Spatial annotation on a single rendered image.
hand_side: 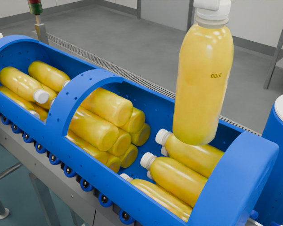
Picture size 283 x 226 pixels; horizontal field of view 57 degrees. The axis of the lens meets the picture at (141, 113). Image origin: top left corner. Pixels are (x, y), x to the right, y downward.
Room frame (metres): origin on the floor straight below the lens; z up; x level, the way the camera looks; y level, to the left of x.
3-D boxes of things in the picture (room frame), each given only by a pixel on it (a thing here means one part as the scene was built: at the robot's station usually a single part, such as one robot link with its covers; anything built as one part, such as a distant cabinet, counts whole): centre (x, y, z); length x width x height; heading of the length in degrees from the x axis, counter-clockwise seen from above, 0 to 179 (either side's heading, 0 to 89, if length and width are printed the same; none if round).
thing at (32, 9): (1.40, 0.54, 1.18); 0.06 x 0.06 x 0.05
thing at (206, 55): (0.33, -0.09, 1.36); 0.07 x 0.07 x 0.19
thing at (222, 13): (0.33, -0.09, 1.46); 0.04 x 0.04 x 0.02
